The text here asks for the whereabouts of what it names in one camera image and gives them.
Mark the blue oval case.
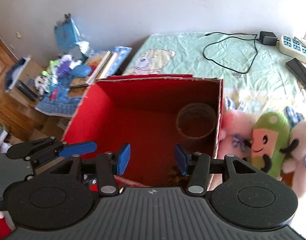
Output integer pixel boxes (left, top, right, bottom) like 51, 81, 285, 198
71, 64, 92, 77

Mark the black power adapter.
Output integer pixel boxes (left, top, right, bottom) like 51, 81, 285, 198
259, 31, 278, 46

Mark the black charger cable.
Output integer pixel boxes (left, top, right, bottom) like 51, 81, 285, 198
202, 31, 261, 75

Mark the black smartphone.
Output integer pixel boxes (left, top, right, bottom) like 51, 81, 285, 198
286, 58, 306, 88

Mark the purple plush toy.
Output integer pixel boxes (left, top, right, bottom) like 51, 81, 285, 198
56, 54, 72, 77

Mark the green cartoon bed sheet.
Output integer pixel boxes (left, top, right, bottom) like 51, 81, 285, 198
123, 33, 306, 118

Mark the white blue power strip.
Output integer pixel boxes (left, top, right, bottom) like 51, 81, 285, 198
278, 35, 306, 64

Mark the wooden cabinet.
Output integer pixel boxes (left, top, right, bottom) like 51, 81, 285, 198
0, 39, 69, 144

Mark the white plush bear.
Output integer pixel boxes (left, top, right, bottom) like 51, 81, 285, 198
282, 119, 306, 199

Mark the black cylinder bottle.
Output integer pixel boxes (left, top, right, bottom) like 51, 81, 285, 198
15, 80, 38, 101

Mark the brown cardboard box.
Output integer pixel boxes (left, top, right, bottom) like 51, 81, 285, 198
4, 57, 44, 107

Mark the pink plush bear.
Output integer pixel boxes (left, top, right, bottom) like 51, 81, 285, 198
217, 96, 256, 159

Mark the blue gift bag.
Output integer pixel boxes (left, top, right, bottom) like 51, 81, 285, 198
54, 14, 81, 52

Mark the large red cardboard box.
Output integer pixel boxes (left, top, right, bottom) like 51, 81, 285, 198
62, 74, 223, 187

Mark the stack of books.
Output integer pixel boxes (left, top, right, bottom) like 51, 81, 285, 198
69, 51, 118, 88

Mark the clear printed tape roll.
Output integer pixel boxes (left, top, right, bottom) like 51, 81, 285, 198
176, 102, 217, 140

